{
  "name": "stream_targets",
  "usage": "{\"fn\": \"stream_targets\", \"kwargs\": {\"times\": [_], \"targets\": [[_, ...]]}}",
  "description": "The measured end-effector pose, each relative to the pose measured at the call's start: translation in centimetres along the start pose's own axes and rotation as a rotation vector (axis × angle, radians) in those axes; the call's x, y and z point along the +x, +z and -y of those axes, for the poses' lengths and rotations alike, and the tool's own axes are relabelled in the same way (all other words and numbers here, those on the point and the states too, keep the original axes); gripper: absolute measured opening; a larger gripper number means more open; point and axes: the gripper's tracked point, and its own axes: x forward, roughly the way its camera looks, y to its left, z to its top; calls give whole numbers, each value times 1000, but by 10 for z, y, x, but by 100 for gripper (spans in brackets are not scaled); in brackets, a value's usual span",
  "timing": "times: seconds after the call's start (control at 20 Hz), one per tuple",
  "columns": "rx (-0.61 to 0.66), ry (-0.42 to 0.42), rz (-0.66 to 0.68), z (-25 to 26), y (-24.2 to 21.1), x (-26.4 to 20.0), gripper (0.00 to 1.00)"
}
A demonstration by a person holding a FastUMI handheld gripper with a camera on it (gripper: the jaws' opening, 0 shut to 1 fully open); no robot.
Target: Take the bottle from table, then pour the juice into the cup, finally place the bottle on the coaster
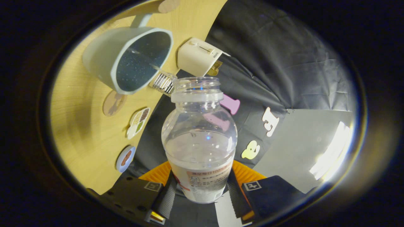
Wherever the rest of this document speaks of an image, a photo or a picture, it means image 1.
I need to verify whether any clear plastic juice bottle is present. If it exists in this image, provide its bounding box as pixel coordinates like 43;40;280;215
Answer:
161;77;238;204

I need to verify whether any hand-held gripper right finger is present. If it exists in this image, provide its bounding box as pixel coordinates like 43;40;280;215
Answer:
228;160;305;221

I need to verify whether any round wooden coaster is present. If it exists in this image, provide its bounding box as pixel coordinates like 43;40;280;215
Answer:
102;90;128;117

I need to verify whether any metal wire basket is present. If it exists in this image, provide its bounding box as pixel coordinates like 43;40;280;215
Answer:
148;71;178;96

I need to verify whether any wooden table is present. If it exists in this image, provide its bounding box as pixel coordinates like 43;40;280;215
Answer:
50;0;228;195

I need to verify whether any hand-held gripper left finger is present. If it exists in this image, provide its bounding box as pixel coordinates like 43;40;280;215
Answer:
100;161;177;225

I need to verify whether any white divided dish with beans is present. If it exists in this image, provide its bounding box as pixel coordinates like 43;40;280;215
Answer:
127;107;151;140

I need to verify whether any pale green cup wooden handle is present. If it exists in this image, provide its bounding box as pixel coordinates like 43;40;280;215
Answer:
82;0;181;95

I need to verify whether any white toaster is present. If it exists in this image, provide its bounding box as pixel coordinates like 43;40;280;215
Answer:
177;38;231;77

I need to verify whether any blue plate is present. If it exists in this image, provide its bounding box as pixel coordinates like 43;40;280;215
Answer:
116;145;136;173

